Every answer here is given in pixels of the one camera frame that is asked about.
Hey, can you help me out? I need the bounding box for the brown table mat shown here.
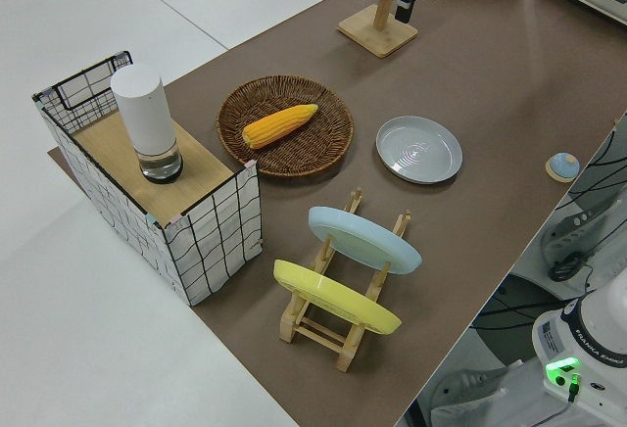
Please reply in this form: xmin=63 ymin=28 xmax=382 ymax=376
xmin=46 ymin=0 xmax=627 ymax=427

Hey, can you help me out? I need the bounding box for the gray ceramic plate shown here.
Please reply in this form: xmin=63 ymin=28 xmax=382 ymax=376
xmin=375 ymin=115 xmax=464 ymax=186

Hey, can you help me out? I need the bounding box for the yellow corn cob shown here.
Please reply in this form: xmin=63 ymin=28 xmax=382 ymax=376
xmin=242 ymin=103 xmax=320 ymax=150

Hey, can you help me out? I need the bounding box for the white cylinder with clear base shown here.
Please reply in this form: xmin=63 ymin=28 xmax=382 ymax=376
xmin=110 ymin=64 xmax=185 ymax=184

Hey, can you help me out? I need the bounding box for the blue dome on wooden base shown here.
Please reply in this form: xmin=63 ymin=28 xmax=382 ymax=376
xmin=545 ymin=152 xmax=582 ymax=184

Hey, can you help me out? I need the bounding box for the light blue plate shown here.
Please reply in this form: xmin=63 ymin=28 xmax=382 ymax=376
xmin=308 ymin=206 xmax=423 ymax=275

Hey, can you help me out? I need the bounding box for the wooden board shelf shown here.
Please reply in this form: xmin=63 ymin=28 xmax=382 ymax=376
xmin=72 ymin=113 xmax=234 ymax=217

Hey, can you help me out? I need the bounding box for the brown wicker basket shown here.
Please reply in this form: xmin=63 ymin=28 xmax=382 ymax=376
xmin=216 ymin=73 xmax=355 ymax=178

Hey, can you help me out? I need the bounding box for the wooden plate rack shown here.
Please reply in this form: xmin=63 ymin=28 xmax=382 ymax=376
xmin=278 ymin=187 xmax=411 ymax=373

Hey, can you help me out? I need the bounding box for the paper-lined black wire box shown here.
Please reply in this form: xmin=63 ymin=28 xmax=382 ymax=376
xmin=32 ymin=49 xmax=264 ymax=308

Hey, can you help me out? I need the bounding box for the grey metal stand foot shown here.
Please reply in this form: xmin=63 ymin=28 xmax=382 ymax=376
xmin=430 ymin=365 xmax=540 ymax=427
xmin=541 ymin=211 xmax=597 ymax=252

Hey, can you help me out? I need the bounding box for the wooden mug tree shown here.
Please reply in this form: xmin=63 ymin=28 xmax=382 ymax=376
xmin=336 ymin=0 xmax=419 ymax=60

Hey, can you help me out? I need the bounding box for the yellow plate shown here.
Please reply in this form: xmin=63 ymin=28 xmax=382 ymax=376
xmin=272 ymin=259 xmax=404 ymax=336

